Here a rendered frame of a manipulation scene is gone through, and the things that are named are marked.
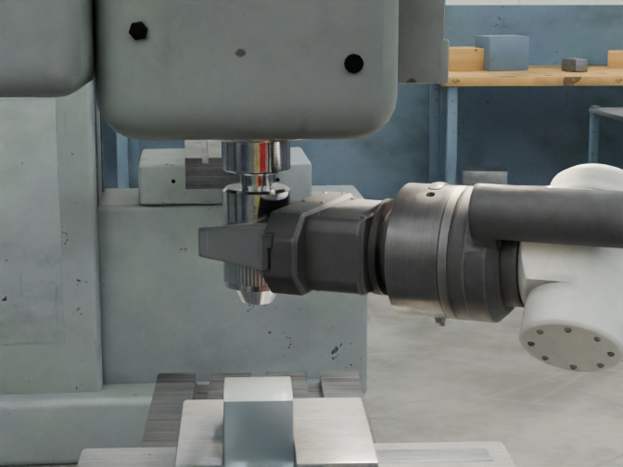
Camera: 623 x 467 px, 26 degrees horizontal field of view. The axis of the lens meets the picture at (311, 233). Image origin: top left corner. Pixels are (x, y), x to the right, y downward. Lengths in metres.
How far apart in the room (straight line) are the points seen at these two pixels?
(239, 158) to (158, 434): 0.51
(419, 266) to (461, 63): 6.17
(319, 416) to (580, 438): 3.19
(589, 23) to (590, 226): 6.84
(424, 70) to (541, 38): 6.68
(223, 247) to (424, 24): 0.20
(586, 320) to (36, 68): 0.36
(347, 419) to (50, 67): 0.40
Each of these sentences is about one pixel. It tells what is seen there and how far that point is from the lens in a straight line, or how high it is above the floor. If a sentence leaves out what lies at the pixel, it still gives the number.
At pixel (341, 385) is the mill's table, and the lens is 1.51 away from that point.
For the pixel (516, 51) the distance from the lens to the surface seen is 7.05.
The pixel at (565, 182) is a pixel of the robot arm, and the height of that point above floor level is 1.28.
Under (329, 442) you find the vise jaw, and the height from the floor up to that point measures 1.07.
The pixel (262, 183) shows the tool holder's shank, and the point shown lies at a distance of 0.93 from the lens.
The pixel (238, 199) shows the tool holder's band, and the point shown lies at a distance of 0.92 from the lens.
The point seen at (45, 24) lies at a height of 1.38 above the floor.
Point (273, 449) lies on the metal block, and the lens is 1.02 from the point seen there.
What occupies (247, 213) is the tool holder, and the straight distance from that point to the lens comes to 0.92.
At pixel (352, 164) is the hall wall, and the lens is 7.51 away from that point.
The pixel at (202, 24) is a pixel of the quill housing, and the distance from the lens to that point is 0.83.
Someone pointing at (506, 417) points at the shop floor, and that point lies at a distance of 4.39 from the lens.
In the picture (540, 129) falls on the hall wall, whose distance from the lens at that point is 7.63.
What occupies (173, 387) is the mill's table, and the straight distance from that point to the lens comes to 1.51.
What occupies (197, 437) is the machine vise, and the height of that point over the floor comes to 1.07.
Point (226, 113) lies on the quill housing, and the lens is 0.83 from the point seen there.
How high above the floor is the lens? 1.42
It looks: 11 degrees down
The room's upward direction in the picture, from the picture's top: straight up
